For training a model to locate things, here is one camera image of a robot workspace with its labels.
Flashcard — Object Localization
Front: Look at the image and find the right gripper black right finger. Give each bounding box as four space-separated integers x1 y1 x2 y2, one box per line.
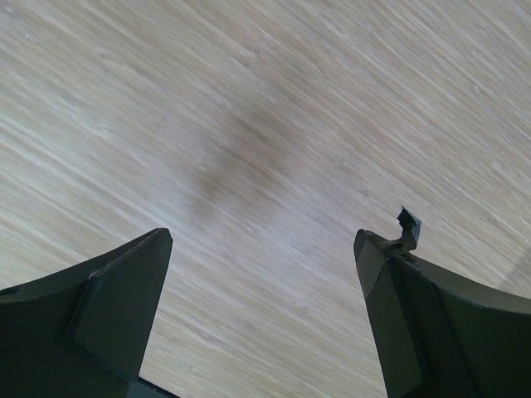
353 210 530 397

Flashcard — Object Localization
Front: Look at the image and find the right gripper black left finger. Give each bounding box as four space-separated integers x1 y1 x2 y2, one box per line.
1 228 173 397

